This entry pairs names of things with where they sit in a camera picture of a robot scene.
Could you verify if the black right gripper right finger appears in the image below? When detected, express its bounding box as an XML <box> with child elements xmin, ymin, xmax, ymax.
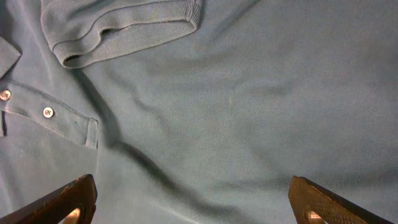
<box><xmin>288</xmin><ymin>176</ymin><xmax>392</xmax><ymax>224</ymax></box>

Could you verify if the blue polo shirt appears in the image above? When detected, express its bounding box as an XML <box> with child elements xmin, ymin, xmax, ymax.
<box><xmin>1</xmin><ymin>0</ymin><xmax>397</xmax><ymax>223</ymax></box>

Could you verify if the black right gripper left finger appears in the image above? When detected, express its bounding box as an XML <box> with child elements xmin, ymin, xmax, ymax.
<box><xmin>1</xmin><ymin>174</ymin><xmax>98</xmax><ymax>224</ymax></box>

